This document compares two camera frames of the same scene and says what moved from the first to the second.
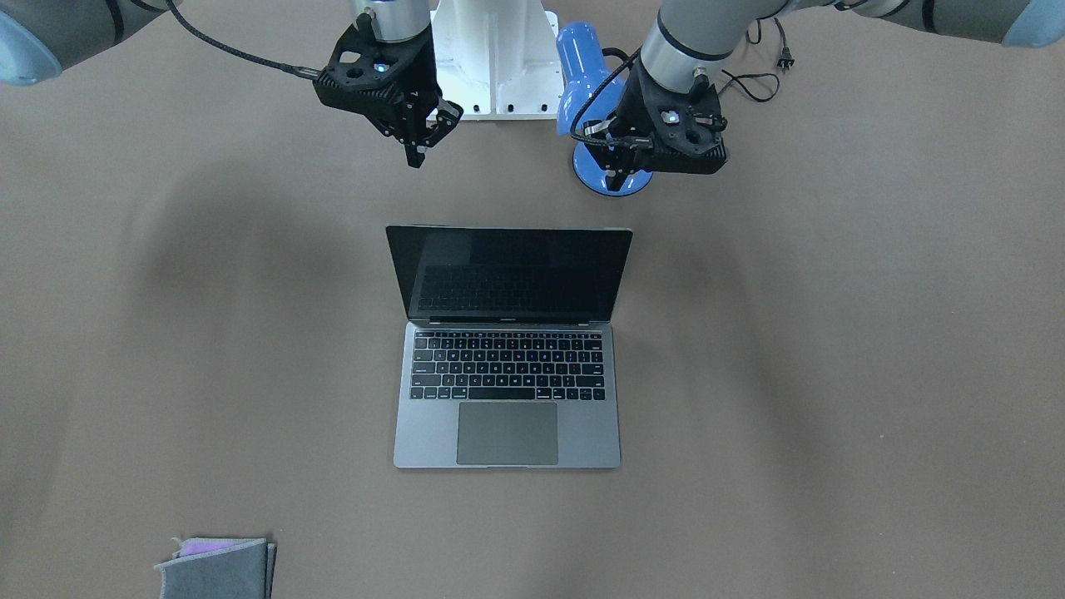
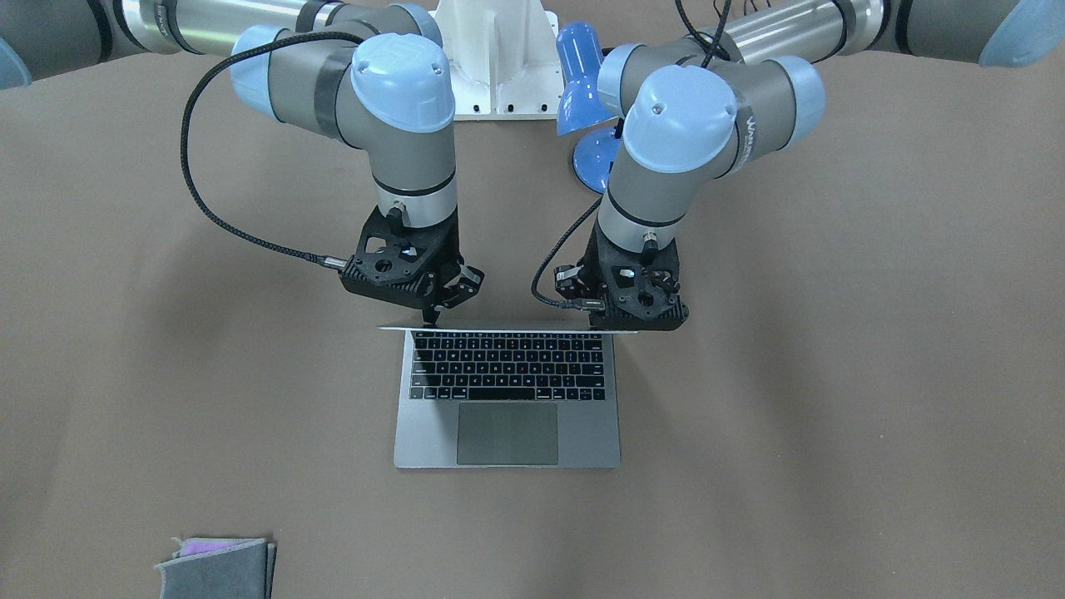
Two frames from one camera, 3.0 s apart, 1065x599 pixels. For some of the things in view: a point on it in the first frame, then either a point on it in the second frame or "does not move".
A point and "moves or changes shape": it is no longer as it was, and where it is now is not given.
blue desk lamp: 586,89 does not move
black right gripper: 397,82 -> 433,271
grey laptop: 507,356 moves or changes shape
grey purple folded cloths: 219,568 does not move
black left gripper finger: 614,152 -> 567,280
